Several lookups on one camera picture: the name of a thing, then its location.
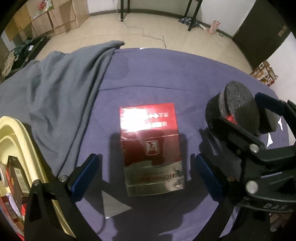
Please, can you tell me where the purple table cloth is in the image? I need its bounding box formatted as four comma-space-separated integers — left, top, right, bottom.
76, 49, 275, 240

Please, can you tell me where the black door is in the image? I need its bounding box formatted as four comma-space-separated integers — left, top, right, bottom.
232, 1, 291, 69

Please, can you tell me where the red silver Honghe cigarette box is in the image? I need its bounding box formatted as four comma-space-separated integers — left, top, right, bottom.
119, 103, 185, 197

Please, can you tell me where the red white cigarette box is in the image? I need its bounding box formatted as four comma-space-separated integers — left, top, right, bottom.
1, 192, 25, 239

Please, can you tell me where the dark red flame cigarette box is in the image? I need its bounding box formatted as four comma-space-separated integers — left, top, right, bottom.
6, 156, 30, 211

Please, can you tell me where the cardboard boxes stack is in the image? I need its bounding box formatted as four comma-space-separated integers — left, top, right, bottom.
3, 1, 89, 41

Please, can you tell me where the white tape roll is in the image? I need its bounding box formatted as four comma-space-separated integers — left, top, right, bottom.
0, 163, 9, 187

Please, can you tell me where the yellow plastic basin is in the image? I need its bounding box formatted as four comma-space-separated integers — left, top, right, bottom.
0, 115, 77, 239

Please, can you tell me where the grey cloth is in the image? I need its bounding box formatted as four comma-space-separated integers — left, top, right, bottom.
1, 41, 124, 177

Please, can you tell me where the black metal table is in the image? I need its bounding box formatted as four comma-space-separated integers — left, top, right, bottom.
119, 0, 203, 32

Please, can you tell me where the colourful carton by wall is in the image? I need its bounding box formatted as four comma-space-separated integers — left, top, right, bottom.
250, 60, 278, 87

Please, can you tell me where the black open suitcase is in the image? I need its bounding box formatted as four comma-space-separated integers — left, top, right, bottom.
11, 34, 50, 71

